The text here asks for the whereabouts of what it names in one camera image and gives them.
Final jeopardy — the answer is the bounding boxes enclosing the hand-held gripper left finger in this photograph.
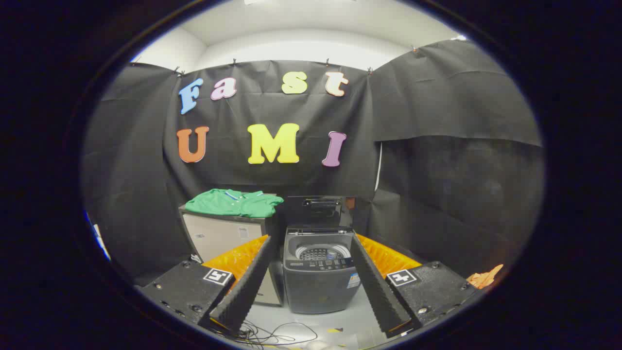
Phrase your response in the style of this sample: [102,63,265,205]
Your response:
[135,235,274,336]

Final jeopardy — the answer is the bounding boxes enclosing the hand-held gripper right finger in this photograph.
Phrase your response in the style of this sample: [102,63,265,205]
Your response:
[350,233,479,339]

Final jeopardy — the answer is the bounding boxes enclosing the grey washing machine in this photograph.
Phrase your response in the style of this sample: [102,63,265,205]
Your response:
[283,226,363,314]

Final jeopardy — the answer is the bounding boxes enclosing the green polo shirt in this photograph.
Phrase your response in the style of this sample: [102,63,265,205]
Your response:
[185,189,285,218]

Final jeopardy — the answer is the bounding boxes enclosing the grey cabinet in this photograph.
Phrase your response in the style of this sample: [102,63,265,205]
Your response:
[178,204,285,307]

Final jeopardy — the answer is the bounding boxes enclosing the orange cloth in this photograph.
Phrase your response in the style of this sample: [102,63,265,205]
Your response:
[466,264,504,290]

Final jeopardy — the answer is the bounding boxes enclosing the black backdrop cloth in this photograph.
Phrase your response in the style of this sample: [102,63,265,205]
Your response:
[82,39,544,287]

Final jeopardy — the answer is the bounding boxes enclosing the black floor cables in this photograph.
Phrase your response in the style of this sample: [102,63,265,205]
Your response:
[214,321,319,347]

